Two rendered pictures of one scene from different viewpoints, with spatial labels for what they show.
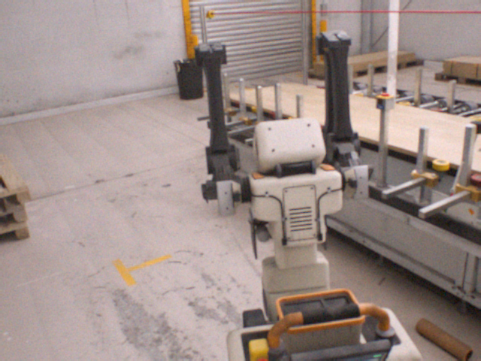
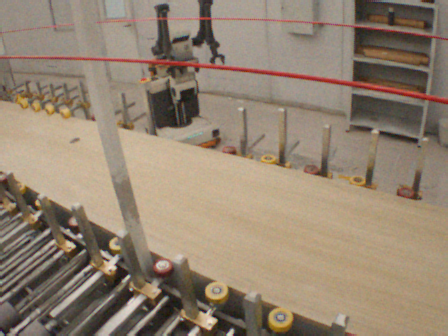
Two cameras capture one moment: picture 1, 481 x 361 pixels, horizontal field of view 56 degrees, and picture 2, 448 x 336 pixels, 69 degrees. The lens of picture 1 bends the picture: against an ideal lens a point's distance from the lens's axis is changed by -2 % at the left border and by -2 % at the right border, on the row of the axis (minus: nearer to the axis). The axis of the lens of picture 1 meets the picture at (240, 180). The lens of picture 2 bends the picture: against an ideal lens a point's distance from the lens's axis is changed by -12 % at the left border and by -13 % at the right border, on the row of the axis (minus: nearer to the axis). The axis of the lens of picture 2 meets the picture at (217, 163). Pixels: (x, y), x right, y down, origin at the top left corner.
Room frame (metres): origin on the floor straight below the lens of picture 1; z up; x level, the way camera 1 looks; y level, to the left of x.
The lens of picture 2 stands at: (4.71, -1.37, 1.92)
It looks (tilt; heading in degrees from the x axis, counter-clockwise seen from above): 31 degrees down; 156
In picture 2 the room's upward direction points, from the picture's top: 6 degrees counter-clockwise
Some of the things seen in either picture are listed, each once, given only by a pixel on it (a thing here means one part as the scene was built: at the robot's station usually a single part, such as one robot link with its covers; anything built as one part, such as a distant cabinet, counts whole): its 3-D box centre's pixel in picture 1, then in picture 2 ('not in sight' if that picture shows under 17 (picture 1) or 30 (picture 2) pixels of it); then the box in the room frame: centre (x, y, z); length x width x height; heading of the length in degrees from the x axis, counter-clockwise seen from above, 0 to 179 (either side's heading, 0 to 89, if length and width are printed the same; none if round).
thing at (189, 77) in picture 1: (189, 78); not in sight; (8.84, 0.81, 0.36); 0.59 x 0.58 x 0.73; 29
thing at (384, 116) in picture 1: (382, 148); (151, 120); (2.39, -0.80, 0.93); 0.05 x 0.05 x 0.45; 29
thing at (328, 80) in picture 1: (332, 94); (165, 29); (1.66, -0.36, 1.40); 0.11 x 0.06 x 0.43; 95
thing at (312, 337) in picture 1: (319, 323); (167, 69); (1.07, -0.19, 0.87); 0.23 x 0.15 x 0.11; 95
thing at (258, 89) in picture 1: (260, 116); (324, 165); (3.47, -0.19, 0.88); 0.04 x 0.04 x 0.48; 29
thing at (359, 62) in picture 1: (366, 61); not in sight; (10.28, -2.97, 0.23); 2.41 x 0.77 x 0.17; 121
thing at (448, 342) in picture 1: (443, 339); not in sight; (1.86, -0.99, 0.04); 0.30 x 0.08 x 0.08; 29
